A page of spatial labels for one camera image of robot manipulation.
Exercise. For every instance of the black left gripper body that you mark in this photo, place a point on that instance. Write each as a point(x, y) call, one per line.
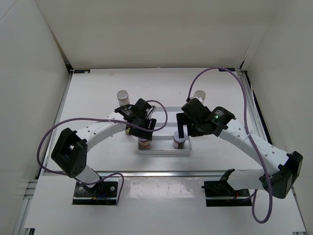
point(144, 123)

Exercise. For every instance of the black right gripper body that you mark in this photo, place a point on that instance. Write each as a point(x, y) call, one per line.
point(194, 129)

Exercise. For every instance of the short spice jar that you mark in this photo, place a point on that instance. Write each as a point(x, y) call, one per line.
point(144, 144)
point(180, 143)

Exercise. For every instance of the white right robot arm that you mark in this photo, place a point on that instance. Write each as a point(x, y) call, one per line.
point(279, 169)

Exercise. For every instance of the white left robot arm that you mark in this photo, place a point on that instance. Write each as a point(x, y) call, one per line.
point(72, 146)

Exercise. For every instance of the left small yellow-label bottle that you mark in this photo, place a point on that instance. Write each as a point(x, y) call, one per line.
point(128, 132)

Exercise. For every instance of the white divided tray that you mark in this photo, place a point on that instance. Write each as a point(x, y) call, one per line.
point(162, 140)

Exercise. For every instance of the right tall blue-label jar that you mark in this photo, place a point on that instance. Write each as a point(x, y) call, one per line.
point(200, 95)

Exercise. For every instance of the tall blue-label jar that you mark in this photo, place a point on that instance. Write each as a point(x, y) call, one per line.
point(123, 97)
point(200, 95)

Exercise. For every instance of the left tall blue-label jar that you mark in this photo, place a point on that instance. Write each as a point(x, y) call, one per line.
point(123, 97)

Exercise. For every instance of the right dark corner label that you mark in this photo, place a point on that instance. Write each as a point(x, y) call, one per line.
point(227, 69)

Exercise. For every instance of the dark corner label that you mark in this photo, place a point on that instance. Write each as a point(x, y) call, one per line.
point(227, 69)
point(81, 71)

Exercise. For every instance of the left dark corner label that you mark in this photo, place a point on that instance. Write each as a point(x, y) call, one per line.
point(81, 71)

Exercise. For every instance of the aluminium frame rail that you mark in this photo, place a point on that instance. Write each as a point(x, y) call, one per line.
point(218, 173)

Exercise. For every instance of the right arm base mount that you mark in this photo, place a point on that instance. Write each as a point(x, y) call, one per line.
point(221, 194)

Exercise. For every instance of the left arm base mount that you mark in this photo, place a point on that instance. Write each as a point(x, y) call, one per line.
point(103, 195)

